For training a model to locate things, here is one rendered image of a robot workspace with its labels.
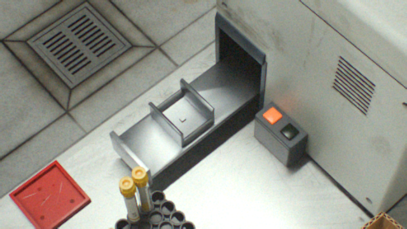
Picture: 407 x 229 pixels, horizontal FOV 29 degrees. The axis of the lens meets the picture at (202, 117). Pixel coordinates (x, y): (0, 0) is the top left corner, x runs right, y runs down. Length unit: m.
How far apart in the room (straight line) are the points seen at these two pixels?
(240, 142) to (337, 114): 0.17
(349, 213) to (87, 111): 1.19
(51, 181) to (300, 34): 0.35
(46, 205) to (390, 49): 0.45
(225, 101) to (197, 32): 1.20
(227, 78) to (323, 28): 0.24
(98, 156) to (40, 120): 1.08
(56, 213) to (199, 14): 1.30
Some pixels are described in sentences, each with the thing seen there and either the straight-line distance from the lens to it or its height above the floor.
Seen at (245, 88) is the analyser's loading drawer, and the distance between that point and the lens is 0.94.
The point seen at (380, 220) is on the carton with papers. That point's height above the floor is 1.01.
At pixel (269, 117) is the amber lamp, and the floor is 0.93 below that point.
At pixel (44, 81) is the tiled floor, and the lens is 2.08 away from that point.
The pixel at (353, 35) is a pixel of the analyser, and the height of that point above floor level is 1.14.
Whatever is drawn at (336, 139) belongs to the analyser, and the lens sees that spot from 0.85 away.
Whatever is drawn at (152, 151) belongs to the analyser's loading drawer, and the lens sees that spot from 0.90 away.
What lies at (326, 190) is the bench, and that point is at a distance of 0.92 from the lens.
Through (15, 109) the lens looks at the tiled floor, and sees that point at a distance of 2.05.
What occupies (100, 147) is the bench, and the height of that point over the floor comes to 0.87.
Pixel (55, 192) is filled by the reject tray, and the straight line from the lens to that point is 0.93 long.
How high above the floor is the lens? 1.71
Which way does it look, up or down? 60 degrees down
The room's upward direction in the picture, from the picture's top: 3 degrees counter-clockwise
